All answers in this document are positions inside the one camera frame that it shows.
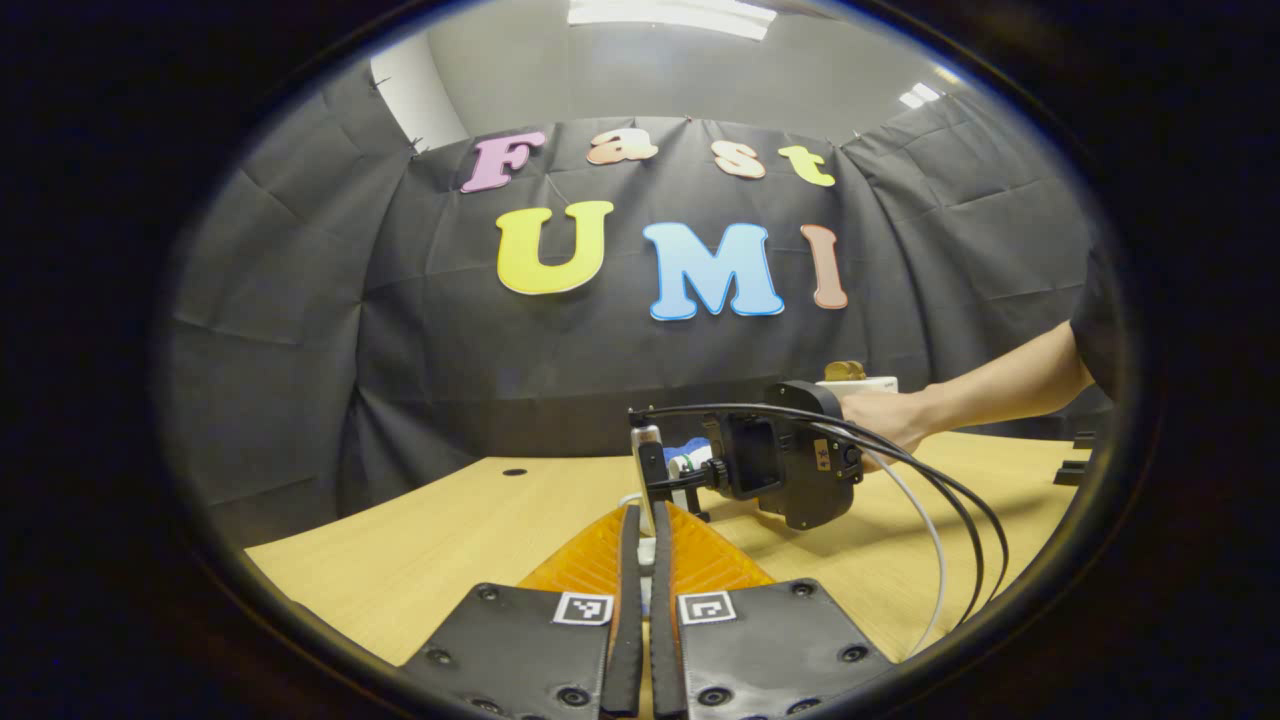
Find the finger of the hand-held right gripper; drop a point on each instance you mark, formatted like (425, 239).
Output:
(648, 450)

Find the white green-label water bottle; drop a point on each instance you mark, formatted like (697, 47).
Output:
(690, 463)

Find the brown bread slices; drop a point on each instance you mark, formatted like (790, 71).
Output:
(845, 371)

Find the person's dark shirt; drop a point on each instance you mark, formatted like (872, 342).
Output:
(1098, 320)

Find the ceiling light panel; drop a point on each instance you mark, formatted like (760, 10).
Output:
(670, 15)
(918, 95)

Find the blue towel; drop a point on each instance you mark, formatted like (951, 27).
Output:
(673, 449)

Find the white toaster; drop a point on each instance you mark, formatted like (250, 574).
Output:
(865, 384)

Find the black backdrop cloth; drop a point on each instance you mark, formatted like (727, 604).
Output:
(400, 350)

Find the black stand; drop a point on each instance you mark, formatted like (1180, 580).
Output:
(1075, 465)

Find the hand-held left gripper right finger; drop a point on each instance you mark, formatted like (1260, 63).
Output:
(662, 620)

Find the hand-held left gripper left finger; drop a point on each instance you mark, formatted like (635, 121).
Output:
(630, 600)

